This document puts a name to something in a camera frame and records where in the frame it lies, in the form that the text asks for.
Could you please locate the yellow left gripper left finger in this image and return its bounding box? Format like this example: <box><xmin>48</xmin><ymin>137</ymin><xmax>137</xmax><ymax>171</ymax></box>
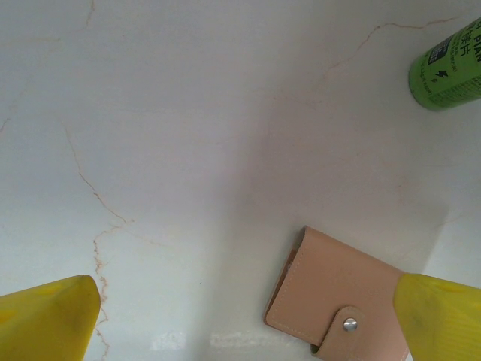
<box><xmin>0</xmin><ymin>275</ymin><xmax>102</xmax><ymax>361</ymax></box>

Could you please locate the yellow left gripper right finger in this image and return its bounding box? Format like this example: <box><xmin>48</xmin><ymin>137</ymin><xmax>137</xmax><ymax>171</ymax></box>
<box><xmin>392</xmin><ymin>272</ymin><xmax>481</xmax><ymax>361</ymax></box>

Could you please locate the green cylindrical bottle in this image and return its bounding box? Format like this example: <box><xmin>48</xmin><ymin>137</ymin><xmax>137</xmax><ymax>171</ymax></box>
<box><xmin>408</xmin><ymin>14</ymin><xmax>481</xmax><ymax>112</ymax></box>

